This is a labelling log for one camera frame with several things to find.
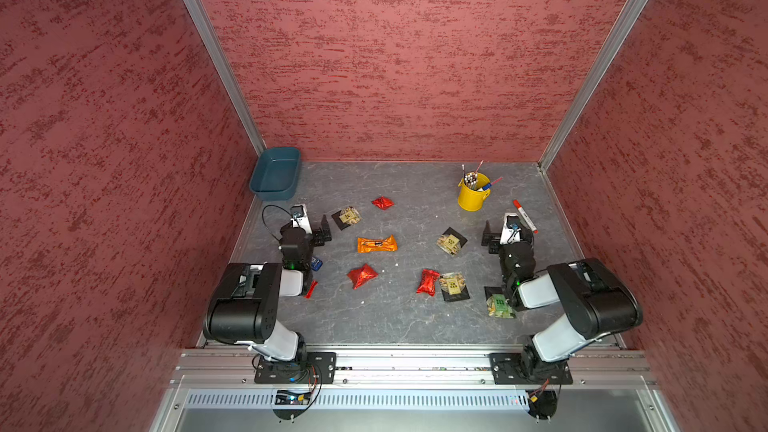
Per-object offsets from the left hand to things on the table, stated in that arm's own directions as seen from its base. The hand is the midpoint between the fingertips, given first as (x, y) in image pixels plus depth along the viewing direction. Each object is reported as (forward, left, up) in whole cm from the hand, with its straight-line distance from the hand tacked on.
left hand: (310, 222), depth 93 cm
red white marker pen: (+8, -74, -7) cm, 74 cm away
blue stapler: (-12, -3, -6) cm, 13 cm away
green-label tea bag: (-22, -57, -8) cm, 62 cm away
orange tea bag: (-5, -19, -6) cm, 20 cm away
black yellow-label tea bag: (-2, -46, -7) cm, 47 cm away
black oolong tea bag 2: (-18, -45, -7) cm, 49 cm away
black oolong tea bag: (+8, -10, -8) cm, 15 cm away
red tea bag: (-18, -37, -4) cm, 41 cm away
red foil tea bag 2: (-19, -2, -8) cm, 21 cm away
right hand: (-1, -61, +1) cm, 61 cm away
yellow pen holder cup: (+12, -55, -3) cm, 56 cm away
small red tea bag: (+11, -23, -4) cm, 26 cm away
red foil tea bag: (-16, -17, -6) cm, 24 cm away
